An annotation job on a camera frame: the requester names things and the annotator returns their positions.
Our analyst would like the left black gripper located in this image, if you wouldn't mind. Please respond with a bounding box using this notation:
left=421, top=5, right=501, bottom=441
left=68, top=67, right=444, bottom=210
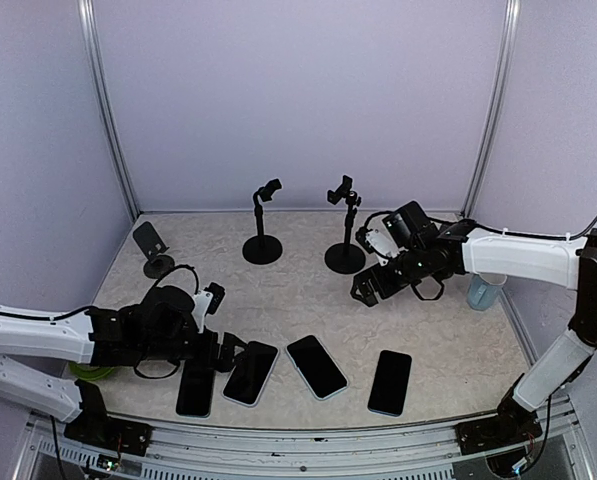
left=141, top=326, right=250, bottom=372

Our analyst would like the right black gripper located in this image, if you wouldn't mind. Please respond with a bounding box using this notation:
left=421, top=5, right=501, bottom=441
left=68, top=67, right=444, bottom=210
left=350, top=245, right=429, bottom=306

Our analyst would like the black smartphone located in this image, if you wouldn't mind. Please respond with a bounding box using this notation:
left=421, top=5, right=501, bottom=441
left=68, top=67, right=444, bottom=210
left=286, top=335, right=349, bottom=401
left=175, top=363, right=215, bottom=418
left=367, top=350, right=413, bottom=417
left=222, top=341, right=279, bottom=407

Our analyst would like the black pole phone stand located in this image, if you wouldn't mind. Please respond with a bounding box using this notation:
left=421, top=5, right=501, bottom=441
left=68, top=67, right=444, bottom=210
left=242, top=178, right=283, bottom=265
left=324, top=175, right=366, bottom=275

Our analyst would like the folding plate phone stand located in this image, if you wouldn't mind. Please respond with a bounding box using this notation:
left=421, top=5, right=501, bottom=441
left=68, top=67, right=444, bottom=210
left=132, top=221, right=175, bottom=279

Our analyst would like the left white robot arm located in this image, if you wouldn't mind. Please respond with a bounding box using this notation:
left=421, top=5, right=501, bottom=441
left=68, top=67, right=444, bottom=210
left=0, top=279, right=247, bottom=445

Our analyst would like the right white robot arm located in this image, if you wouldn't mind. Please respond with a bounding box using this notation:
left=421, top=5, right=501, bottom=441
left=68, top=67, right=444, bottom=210
left=351, top=201, right=597, bottom=444

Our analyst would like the light blue mug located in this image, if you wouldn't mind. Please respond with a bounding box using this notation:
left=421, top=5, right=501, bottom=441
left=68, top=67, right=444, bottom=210
left=467, top=273, right=507, bottom=311

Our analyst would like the green saucer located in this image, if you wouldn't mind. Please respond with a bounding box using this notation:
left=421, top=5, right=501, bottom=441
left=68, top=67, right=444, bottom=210
left=68, top=362, right=116, bottom=382

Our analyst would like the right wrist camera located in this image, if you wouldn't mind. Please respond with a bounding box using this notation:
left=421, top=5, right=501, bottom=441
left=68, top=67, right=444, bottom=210
left=355, top=227, right=401, bottom=267

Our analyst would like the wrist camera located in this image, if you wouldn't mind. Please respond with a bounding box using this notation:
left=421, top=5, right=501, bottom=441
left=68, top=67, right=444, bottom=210
left=355, top=227, right=401, bottom=267
left=192, top=282, right=225, bottom=334

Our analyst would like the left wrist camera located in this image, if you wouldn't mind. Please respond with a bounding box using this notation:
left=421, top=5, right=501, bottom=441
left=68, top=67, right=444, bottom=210
left=192, top=282, right=225, bottom=334

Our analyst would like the front aluminium rail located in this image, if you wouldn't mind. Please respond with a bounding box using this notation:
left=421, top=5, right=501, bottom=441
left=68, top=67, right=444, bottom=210
left=6, top=396, right=597, bottom=479

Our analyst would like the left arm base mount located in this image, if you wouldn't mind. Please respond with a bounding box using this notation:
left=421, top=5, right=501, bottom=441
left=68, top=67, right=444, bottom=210
left=64, top=379, right=152, bottom=457

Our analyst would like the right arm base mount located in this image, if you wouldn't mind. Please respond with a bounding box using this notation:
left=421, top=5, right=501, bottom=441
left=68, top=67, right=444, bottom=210
left=455, top=389, right=543, bottom=455

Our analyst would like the right aluminium frame post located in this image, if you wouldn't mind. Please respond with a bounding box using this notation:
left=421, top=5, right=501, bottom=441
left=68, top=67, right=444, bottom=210
left=460, top=0, right=521, bottom=217

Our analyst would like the aluminium frame post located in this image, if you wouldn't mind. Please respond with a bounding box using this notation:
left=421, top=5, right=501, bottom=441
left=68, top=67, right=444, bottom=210
left=460, top=0, right=521, bottom=217
left=77, top=0, right=141, bottom=221

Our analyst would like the left aluminium frame post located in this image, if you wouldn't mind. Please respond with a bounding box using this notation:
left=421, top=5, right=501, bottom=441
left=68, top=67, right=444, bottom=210
left=77, top=0, right=141, bottom=221

